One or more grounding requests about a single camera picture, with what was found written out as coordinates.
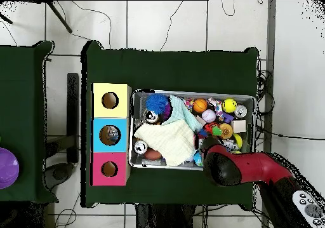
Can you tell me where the grey stand foot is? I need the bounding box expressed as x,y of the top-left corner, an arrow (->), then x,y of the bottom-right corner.
42,162 -> 75,191

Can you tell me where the blue furry monster toy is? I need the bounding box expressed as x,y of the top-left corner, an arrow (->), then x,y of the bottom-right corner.
145,93 -> 170,115

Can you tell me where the small orange basketball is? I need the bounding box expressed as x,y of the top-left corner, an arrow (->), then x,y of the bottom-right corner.
192,98 -> 208,114

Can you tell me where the blue green globe ball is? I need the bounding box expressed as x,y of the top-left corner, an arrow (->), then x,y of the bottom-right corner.
193,151 -> 204,167

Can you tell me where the dark green side table cloth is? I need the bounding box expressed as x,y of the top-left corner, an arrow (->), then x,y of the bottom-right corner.
0,40 -> 59,204

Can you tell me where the cream waffle cloth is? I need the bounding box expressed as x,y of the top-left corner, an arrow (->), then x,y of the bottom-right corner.
133,119 -> 197,167

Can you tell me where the small white baseball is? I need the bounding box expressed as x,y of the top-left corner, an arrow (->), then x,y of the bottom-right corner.
201,109 -> 217,124

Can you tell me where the mint waffle cloth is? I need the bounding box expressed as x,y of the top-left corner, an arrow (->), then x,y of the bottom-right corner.
162,95 -> 203,132

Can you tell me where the shallow wire mesh bin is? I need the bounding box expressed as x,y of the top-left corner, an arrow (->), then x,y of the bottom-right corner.
129,88 -> 256,173

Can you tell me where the black floor cable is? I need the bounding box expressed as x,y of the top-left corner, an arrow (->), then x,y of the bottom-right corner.
256,124 -> 325,140

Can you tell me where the clear packet of blue sweets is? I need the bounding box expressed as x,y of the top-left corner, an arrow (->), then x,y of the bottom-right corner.
105,126 -> 120,143

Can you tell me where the purple bowl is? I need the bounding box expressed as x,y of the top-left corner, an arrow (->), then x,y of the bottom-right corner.
0,147 -> 20,189

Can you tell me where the plain wooden cube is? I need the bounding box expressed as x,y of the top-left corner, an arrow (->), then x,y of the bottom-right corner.
231,120 -> 247,133

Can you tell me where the wooden box with three holes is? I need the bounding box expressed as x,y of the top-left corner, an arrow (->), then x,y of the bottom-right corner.
90,83 -> 132,187

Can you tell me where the yellow smiley ball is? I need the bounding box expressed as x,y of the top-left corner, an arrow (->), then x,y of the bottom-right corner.
222,98 -> 237,114

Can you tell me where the toy hamburger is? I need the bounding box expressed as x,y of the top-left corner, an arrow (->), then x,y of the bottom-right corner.
218,123 -> 234,140

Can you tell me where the black tripod leg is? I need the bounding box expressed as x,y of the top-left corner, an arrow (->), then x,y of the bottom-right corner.
0,12 -> 13,25
45,1 -> 74,34

